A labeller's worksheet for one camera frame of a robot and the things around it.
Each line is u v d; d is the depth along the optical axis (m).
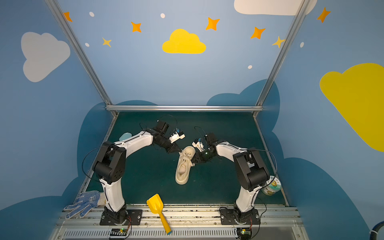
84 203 0.78
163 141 0.80
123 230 0.72
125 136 1.05
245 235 0.73
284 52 0.85
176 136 0.84
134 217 0.75
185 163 0.86
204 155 0.82
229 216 0.75
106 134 1.15
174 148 0.82
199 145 0.85
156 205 0.78
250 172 0.49
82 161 0.86
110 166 0.51
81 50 0.84
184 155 0.90
